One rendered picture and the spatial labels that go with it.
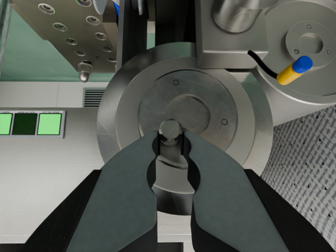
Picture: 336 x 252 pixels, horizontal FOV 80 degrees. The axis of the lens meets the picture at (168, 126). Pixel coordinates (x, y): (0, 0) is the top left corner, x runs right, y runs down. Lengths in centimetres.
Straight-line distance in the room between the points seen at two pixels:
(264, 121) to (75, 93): 317
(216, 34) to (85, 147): 43
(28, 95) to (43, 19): 316
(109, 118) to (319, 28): 21
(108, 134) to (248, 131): 11
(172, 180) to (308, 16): 21
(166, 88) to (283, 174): 28
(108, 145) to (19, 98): 350
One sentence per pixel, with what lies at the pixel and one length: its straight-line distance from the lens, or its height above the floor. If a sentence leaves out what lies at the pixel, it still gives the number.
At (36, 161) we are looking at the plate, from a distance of 58.
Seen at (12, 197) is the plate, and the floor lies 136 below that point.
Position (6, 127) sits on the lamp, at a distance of 63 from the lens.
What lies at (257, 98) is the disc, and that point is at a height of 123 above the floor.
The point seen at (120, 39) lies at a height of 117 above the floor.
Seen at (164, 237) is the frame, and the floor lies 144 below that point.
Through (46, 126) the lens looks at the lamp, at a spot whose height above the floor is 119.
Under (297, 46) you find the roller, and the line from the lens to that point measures 23.
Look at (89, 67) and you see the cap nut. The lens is 57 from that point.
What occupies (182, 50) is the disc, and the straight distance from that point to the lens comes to 19.
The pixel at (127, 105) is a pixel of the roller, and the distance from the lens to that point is 17.
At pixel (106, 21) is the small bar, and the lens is 40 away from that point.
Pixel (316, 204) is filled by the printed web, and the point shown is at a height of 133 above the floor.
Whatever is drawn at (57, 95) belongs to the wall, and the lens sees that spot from 339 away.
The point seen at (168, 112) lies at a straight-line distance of 15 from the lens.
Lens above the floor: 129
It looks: 11 degrees down
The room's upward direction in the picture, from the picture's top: 180 degrees clockwise
